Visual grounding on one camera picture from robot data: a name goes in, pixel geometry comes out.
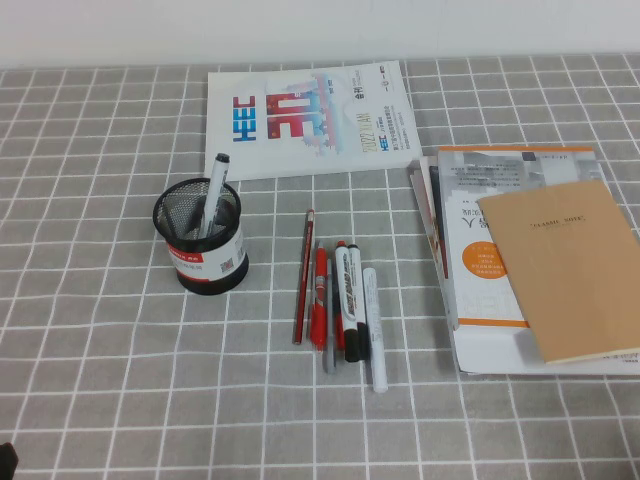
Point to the black whiteboard marker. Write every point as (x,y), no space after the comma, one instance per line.
(354,345)

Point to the red and white magazine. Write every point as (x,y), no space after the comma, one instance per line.
(425,200)

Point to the white HEEC book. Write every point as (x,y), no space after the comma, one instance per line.
(300,155)

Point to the red ballpoint pen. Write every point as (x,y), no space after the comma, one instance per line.
(320,272)

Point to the grey checked tablecloth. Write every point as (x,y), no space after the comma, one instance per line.
(100,350)

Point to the white marker with black cap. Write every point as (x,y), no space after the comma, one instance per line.
(218,180)

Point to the grey pen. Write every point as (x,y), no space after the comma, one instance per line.
(331,362)

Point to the white pen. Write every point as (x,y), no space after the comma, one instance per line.
(377,360)

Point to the orange and white booklet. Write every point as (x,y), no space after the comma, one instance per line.
(470,225)

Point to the tan classic note notebook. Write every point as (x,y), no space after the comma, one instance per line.
(575,270)

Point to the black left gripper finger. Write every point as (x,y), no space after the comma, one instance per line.
(7,462)

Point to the red pencil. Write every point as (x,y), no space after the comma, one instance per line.
(303,280)

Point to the black mesh pen holder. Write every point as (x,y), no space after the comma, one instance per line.
(210,280)

